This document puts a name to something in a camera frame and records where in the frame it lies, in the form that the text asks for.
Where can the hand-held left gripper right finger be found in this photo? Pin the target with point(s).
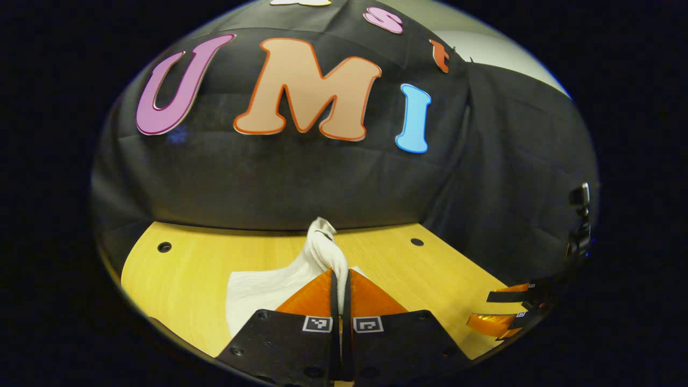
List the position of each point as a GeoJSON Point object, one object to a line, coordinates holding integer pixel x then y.
{"type": "Point", "coordinates": [398, 344]}

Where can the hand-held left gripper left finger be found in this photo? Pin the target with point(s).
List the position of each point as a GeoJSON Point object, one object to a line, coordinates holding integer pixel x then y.
{"type": "Point", "coordinates": [290, 344]}

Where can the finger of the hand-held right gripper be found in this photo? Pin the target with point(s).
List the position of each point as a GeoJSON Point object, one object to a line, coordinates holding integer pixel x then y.
{"type": "Point", "coordinates": [510, 293]}
{"type": "Point", "coordinates": [492, 324]}

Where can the white jeans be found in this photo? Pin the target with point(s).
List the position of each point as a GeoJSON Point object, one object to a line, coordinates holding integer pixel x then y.
{"type": "Point", "coordinates": [263, 290]}

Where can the black backdrop cloth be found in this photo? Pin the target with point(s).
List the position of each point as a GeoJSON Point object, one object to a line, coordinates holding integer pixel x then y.
{"type": "Point", "coordinates": [269, 183]}

